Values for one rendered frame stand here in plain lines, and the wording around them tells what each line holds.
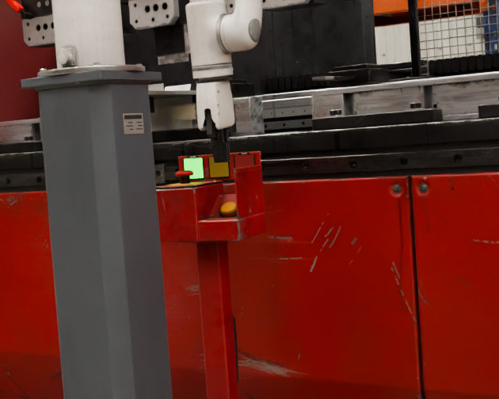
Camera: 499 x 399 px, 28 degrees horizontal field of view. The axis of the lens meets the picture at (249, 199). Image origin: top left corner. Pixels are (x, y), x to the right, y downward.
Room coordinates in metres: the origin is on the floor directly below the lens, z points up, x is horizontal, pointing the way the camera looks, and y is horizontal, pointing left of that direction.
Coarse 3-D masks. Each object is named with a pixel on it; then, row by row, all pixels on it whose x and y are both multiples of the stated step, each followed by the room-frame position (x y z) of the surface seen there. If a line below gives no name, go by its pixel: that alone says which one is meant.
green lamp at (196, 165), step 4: (184, 160) 2.24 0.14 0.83; (188, 160) 2.24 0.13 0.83; (192, 160) 2.23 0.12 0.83; (196, 160) 2.23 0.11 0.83; (200, 160) 2.23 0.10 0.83; (184, 164) 2.24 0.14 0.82; (188, 164) 2.24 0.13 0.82; (192, 164) 2.23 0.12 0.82; (196, 164) 2.23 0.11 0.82; (200, 164) 2.23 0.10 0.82; (188, 168) 2.24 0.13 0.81; (192, 168) 2.23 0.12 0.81; (196, 168) 2.23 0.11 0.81; (200, 168) 2.23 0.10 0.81; (196, 172) 2.23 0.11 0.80; (200, 172) 2.23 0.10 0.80; (192, 176) 2.24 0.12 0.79; (196, 176) 2.23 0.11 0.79; (200, 176) 2.23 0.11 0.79
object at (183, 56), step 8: (184, 24) 2.58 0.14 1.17; (160, 32) 2.63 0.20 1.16; (168, 32) 2.61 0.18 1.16; (176, 32) 2.60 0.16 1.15; (184, 32) 2.58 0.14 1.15; (160, 40) 2.63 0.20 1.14; (168, 40) 2.61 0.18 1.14; (176, 40) 2.60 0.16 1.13; (184, 40) 2.58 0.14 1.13; (160, 48) 2.63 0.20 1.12; (168, 48) 2.61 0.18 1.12; (176, 48) 2.60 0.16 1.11; (184, 48) 2.58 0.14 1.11; (160, 56) 2.63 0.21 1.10; (168, 56) 2.63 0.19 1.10; (176, 56) 2.61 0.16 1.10; (184, 56) 2.60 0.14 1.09; (160, 64) 2.64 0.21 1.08
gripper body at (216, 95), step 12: (204, 84) 2.05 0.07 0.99; (216, 84) 2.05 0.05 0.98; (228, 84) 2.10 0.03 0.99; (204, 96) 2.05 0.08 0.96; (216, 96) 2.04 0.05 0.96; (228, 96) 2.09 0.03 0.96; (204, 108) 2.05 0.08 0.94; (216, 108) 2.04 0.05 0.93; (228, 108) 2.09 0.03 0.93; (204, 120) 2.08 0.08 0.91; (216, 120) 2.04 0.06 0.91; (228, 120) 2.09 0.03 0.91
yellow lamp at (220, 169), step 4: (212, 160) 2.22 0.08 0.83; (212, 164) 2.22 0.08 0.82; (216, 164) 2.21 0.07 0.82; (220, 164) 2.21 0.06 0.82; (224, 164) 2.21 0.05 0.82; (212, 168) 2.22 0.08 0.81; (216, 168) 2.21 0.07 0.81; (220, 168) 2.21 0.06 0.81; (224, 168) 2.21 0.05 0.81; (212, 172) 2.22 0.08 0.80; (216, 172) 2.21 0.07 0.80; (220, 172) 2.21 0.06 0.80; (224, 172) 2.21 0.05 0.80; (228, 172) 2.20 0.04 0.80; (212, 176) 2.22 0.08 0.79; (216, 176) 2.21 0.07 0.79; (220, 176) 2.21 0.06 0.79; (224, 176) 2.21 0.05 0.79; (228, 176) 2.20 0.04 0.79
